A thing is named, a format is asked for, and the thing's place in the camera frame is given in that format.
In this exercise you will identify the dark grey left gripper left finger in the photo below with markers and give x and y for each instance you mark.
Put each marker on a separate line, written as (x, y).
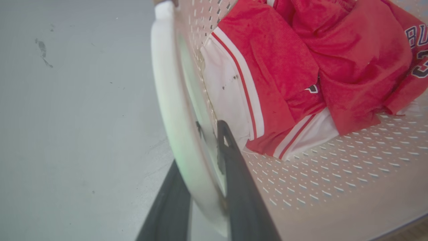
(169, 211)

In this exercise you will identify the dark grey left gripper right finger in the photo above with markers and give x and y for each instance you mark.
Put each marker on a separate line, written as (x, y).
(242, 197)

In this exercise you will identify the white perforated plastic laundry basket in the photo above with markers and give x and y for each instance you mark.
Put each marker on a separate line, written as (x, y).
(334, 187)

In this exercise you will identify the red and white sports jersey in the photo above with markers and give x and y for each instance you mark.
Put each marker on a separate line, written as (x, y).
(301, 73)

